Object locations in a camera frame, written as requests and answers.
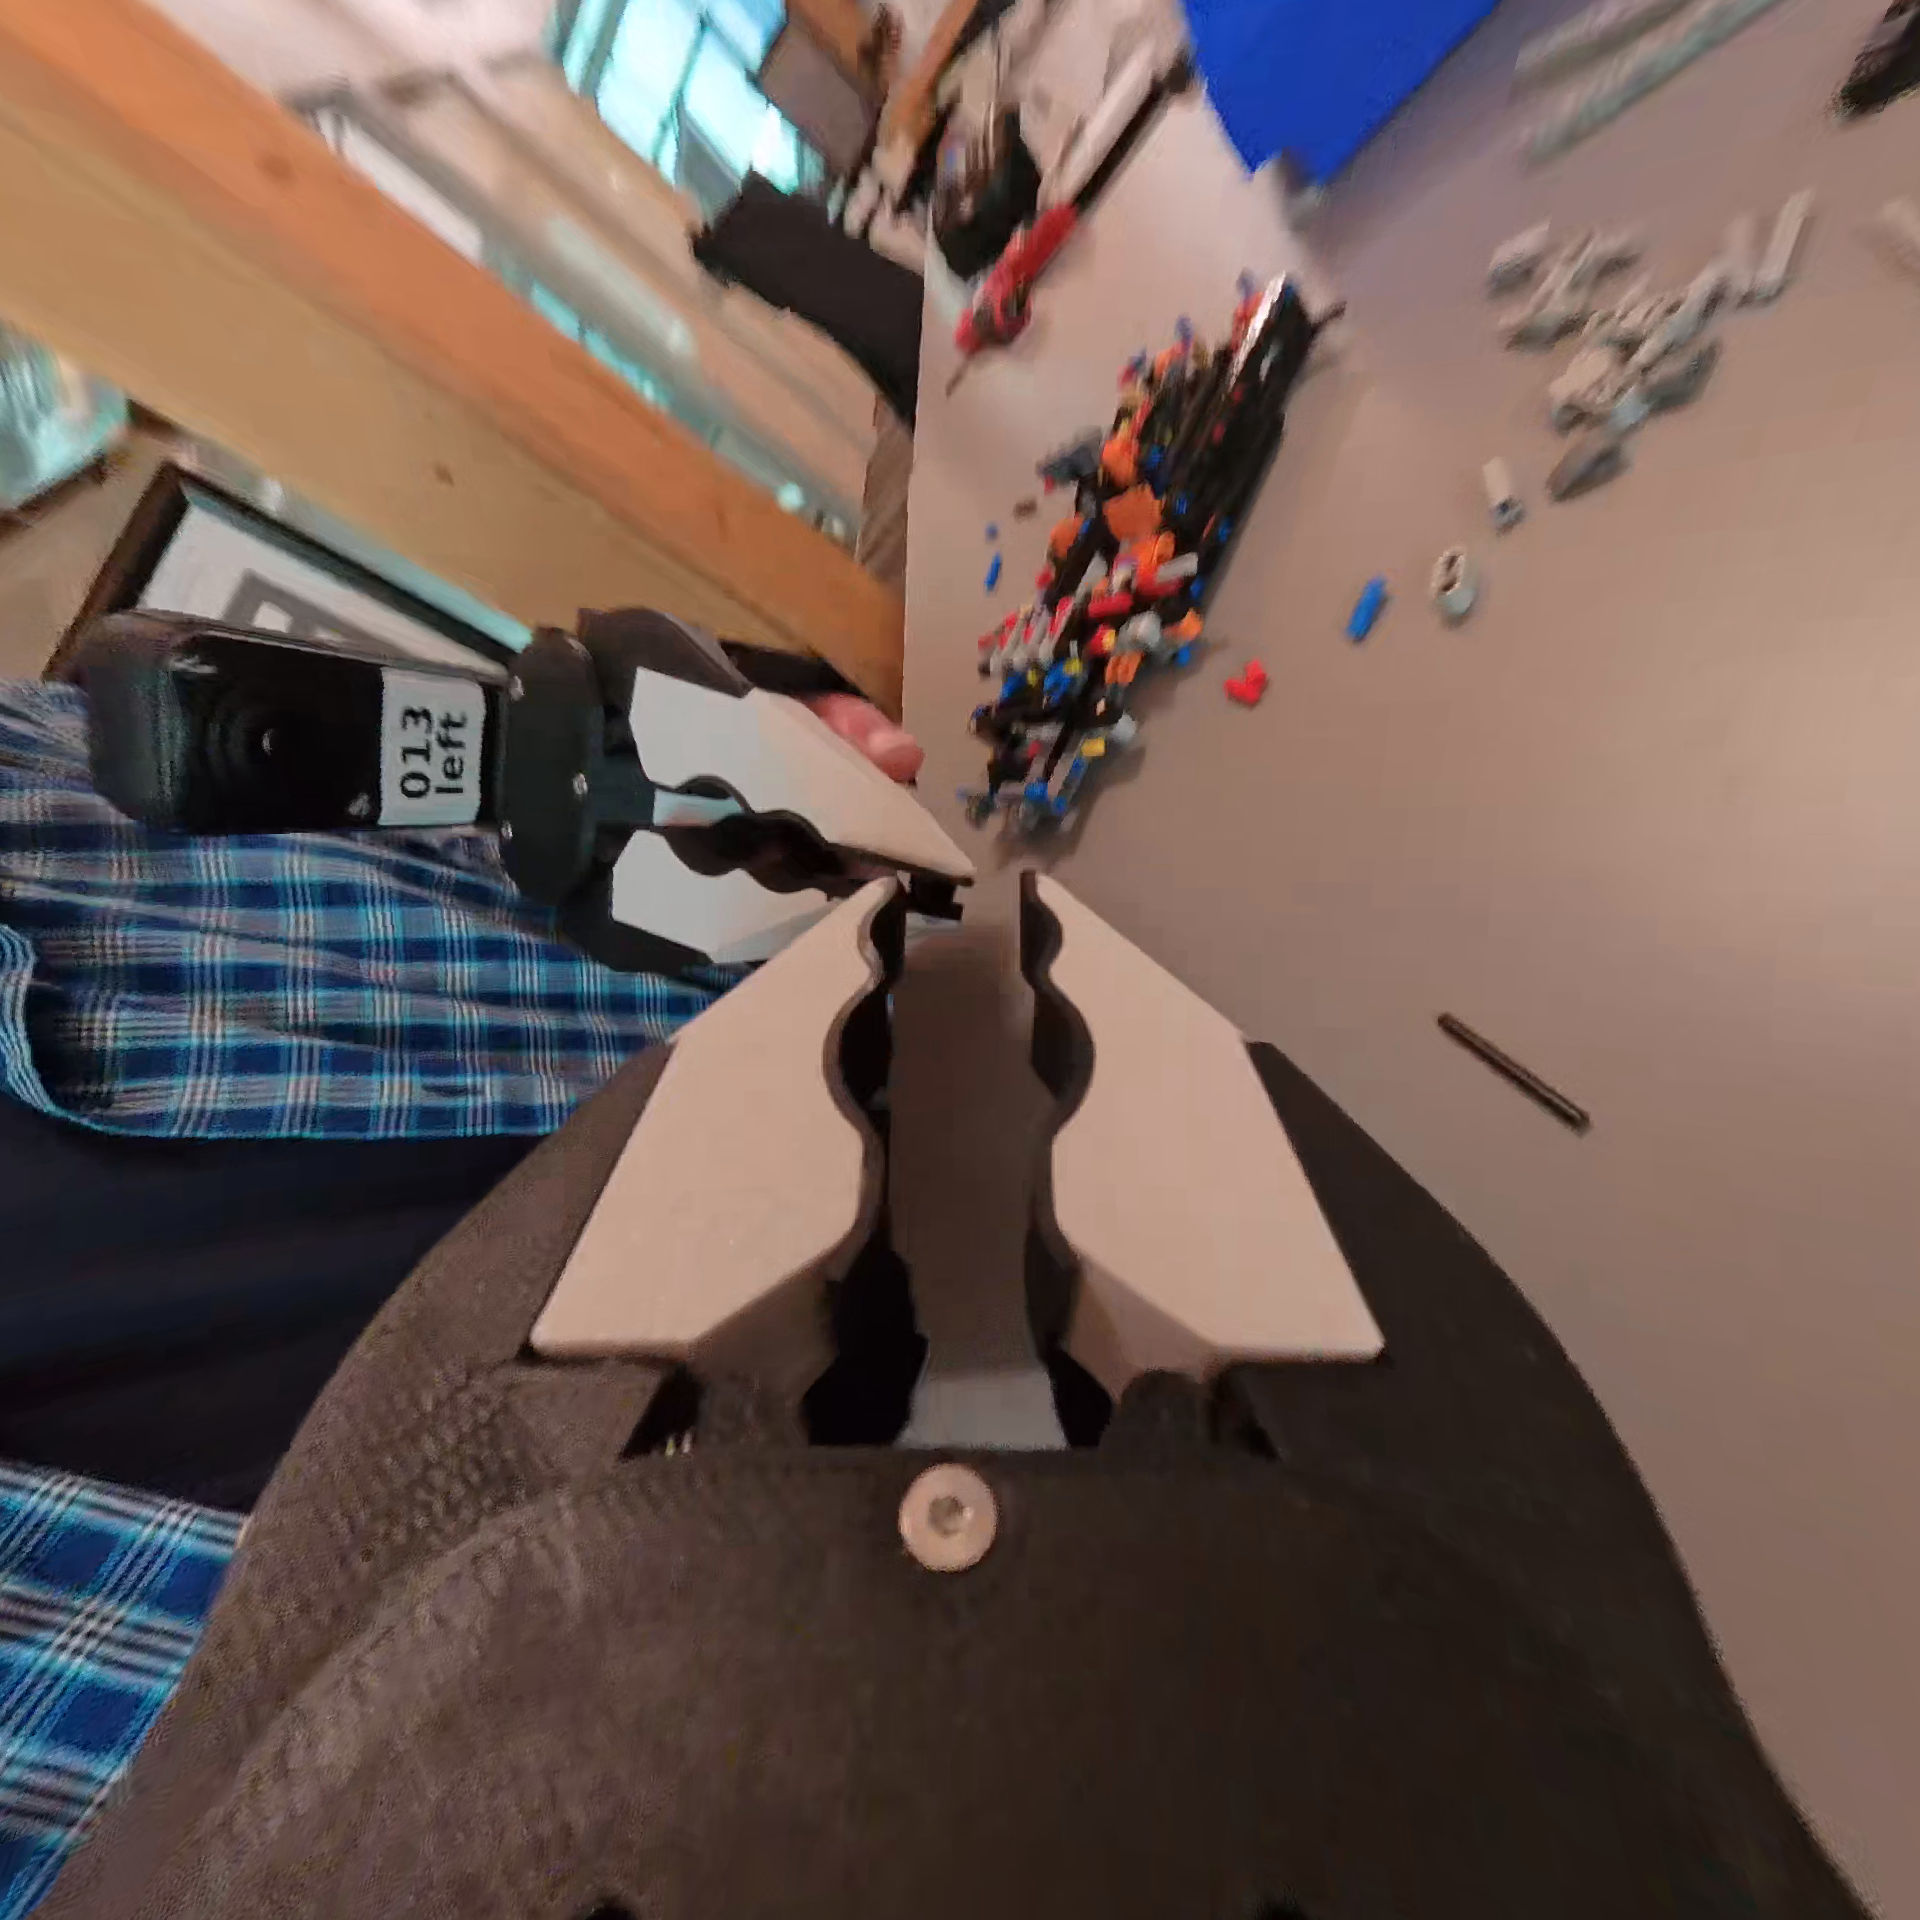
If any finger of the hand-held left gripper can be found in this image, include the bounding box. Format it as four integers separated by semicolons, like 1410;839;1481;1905
630;668;980;889
615;824;903;969

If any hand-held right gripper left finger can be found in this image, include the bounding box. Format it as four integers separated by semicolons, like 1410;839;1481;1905
527;878;921;1432

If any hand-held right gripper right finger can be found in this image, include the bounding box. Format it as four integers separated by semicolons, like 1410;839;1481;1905
1023;873;1385;1422

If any partly built lego model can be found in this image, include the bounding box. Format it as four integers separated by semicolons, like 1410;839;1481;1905
961;270;1326;838

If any long black lego axle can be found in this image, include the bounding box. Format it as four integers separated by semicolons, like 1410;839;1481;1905
1437;1015;1594;1135

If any person's left hand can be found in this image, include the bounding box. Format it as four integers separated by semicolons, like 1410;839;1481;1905
810;694;924;784

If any black framed board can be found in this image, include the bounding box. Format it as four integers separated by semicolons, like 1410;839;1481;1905
45;462;518;687

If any red elongated object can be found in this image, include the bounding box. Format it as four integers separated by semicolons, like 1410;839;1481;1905
950;201;1085;358

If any blue plastic bin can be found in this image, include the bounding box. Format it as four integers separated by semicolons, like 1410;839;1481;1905
1182;0;1505;185

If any pile of light grey connectors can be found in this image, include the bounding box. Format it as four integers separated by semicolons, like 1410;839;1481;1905
1486;188;1819;505

